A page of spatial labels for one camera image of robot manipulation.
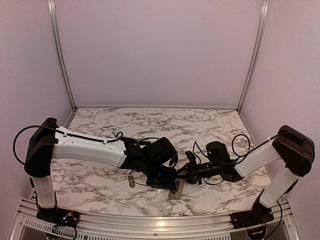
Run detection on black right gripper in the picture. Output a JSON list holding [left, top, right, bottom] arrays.
[[175, 158, 222, 185]]

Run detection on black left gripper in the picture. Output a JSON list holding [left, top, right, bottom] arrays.
[[143, 159, 178, 190]]

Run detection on white remote control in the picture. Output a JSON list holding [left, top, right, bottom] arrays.
[[168, 178, 185, 200]]

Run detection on grey battery cover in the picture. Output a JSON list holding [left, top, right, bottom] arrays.
[[128, 175, 136, 188]]

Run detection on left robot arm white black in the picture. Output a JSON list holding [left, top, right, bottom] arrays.
[[24, 117, 178, 223]]

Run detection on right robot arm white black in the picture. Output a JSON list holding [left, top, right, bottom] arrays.
[[170, 125, 315, 224]]

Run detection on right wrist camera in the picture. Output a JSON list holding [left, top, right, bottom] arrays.
[[185, 150, 197, 166]]

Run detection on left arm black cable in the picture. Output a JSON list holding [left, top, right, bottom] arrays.
[[13, 124, 176, 187]]

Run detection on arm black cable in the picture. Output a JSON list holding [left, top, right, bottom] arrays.
[[13, 124, 176, 187], [192, 134, 316, 227]]

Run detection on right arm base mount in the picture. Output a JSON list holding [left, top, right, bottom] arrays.
[[230, 209, 275, 229]]

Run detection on front aluminium rail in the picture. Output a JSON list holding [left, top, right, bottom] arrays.
[[9, 202, 301, 240]]

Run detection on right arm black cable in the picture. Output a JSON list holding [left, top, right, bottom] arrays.
[[192, 134, 316, 227]]

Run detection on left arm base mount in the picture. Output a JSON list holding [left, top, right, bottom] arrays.
[[36, 208, 80, 228]]

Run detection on right aluminium frame post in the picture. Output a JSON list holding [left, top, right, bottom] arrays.
[[236, 0, 270, 115]]

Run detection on aluminium frame post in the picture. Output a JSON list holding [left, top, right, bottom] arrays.
[[236, 0, 270, 115], [48, 0, 77, 112]]

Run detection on left aluminium frame post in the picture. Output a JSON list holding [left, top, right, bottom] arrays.
[[48, 0, 77, 112]]

